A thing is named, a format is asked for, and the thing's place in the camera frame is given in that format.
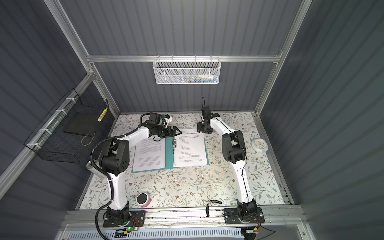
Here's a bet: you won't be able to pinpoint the white paper sheets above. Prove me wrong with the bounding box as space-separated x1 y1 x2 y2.
174 129 208 168

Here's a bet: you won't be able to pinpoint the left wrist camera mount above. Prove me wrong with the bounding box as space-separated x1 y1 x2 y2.
163 114 173 126

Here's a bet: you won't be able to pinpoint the printed paper sheet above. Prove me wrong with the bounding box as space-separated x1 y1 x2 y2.
132 138 166 173

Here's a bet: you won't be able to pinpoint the black corrugated cable hose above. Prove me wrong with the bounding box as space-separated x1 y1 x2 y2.
89 112 151 240

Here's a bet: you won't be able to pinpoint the silver drink can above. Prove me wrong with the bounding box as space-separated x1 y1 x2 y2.
86 161 100 177

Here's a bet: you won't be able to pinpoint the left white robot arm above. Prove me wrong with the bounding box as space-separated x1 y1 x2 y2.
90 113 182 228

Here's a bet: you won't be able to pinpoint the teal plastic folder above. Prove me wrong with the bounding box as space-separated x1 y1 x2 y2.
131 128 210 174

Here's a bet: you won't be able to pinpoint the black wire basket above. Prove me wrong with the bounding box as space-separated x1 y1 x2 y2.
24 90 109 164

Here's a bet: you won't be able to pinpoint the white wire mesh basket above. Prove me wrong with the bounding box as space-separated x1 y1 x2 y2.
153 60 222 85

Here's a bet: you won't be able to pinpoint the pens in white basket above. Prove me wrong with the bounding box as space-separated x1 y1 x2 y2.
176 74 219 84

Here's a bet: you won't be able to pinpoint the white round alarm clock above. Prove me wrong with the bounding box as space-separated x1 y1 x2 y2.
251 138 269 153

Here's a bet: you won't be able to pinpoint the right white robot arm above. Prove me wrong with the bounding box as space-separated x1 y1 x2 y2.
197 107 265 224

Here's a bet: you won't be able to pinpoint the black foam pad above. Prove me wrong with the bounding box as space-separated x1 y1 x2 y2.
63 113 101 137

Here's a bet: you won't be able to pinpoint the yellow marker pen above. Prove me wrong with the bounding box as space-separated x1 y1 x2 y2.
97 107 108 122

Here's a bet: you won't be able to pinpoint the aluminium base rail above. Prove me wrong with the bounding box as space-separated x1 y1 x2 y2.
60 205 307 231

